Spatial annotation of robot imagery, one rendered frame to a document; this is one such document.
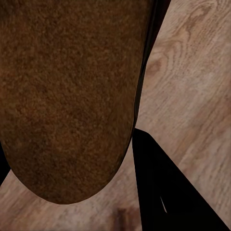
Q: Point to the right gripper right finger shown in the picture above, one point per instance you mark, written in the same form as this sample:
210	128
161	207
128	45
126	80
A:
168	201

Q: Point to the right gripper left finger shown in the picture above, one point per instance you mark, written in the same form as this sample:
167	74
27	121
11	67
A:
4	166

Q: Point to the sandal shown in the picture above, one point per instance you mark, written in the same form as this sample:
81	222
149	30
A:
71	76

